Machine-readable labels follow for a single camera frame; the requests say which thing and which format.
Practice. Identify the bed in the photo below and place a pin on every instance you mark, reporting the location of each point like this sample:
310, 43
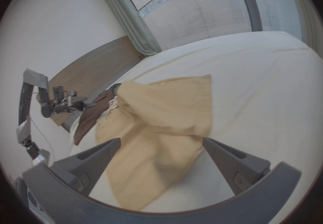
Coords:
239, 79

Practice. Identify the black garment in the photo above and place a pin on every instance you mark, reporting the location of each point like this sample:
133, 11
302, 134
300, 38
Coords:
114, 86

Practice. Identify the grey-green curtain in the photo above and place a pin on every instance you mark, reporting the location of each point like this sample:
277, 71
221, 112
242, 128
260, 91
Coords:
131, 16

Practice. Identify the brown shorts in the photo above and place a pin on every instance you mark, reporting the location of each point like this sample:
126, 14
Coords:
87, 119

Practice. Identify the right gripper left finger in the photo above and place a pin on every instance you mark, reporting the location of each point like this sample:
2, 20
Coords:
93, 165

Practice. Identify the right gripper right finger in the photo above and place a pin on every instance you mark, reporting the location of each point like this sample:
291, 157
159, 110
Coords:
227, 165

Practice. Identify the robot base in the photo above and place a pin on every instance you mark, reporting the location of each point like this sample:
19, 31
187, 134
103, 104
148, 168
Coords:
32, 200

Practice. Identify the window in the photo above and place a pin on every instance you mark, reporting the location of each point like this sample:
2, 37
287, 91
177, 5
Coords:
201, 3

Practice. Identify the tan shorts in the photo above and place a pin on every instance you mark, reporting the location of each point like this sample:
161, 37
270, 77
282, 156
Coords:
156, 122

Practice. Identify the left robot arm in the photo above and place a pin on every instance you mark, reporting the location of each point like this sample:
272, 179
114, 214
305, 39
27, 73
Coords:
26, 102

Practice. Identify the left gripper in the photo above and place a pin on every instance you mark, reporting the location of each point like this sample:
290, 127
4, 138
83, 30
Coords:
68, 105

